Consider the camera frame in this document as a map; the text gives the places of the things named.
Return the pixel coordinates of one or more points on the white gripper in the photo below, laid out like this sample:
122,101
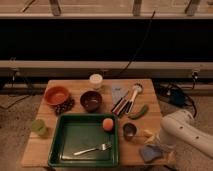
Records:
162,149

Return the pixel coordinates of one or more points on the blue sponge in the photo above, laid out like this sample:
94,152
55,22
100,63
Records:
150,152

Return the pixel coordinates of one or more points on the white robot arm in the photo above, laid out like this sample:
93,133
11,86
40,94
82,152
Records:
178,126

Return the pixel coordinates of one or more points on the green plastic tray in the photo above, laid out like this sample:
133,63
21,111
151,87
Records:
76,132

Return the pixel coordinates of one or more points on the yellow banana toy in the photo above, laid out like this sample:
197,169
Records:
149,135

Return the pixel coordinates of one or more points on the small metal cup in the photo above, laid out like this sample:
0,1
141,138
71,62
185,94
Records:
129,130

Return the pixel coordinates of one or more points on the green pea pod toy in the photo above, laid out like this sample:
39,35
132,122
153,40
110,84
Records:
142,112

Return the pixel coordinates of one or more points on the wooden table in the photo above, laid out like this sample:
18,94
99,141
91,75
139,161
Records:
37,150

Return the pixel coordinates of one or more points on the orange ball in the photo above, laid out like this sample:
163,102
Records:
108,124

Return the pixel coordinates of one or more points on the silver fork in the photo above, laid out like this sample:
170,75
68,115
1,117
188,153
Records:
102,147

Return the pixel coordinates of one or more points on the dark maroon bowl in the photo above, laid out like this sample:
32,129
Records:
91,101

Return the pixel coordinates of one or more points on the white cup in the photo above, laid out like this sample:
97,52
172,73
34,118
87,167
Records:
96,81

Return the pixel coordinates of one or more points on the bunch of dark grapes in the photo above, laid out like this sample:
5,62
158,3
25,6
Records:
64,107

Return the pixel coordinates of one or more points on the orange bowl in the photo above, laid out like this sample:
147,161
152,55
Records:
56,95

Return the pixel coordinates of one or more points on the green plastic cup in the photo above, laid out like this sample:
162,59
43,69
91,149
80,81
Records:
38,126

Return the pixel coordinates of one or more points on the black handled utensil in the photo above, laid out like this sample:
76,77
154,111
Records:
125,108

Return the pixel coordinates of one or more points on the red handled knife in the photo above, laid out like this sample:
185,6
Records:
121,103

